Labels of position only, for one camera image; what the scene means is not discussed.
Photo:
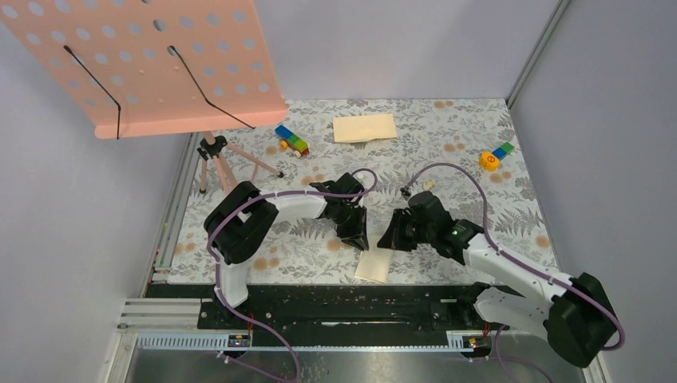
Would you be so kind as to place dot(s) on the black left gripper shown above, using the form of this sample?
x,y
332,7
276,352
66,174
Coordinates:
x,y
355,236

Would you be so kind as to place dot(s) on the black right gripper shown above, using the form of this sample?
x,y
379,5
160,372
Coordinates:
x,y
393,238

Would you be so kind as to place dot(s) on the cream envelope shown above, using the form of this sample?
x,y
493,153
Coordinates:
x,y
358,129

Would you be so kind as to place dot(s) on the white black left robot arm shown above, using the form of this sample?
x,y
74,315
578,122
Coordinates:
x,y
237,227

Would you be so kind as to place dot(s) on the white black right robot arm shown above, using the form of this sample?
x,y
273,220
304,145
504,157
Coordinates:
x,y
572,314

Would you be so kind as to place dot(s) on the multicolour toy block car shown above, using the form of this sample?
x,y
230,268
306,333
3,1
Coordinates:
x,y
297,145

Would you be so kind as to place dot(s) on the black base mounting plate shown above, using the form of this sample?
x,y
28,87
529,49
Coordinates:
x,y
337,315

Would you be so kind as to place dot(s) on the yellow blue green toy blocks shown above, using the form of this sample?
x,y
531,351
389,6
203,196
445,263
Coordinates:
x,y
491,161

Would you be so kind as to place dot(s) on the pink tripod music stand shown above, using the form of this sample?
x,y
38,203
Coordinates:
x,y
150,68

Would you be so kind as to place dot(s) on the aluminium frame rail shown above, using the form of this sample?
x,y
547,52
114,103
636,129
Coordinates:
x,y
159,341

